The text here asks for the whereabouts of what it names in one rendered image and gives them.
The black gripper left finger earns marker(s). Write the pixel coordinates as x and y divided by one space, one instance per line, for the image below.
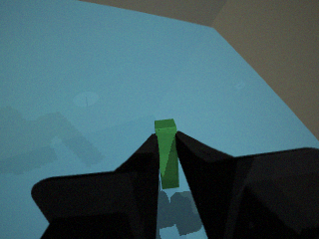
132 188

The green rectangular post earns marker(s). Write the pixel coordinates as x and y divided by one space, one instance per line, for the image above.
168 159

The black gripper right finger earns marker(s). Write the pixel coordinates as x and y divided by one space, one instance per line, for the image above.
217 180

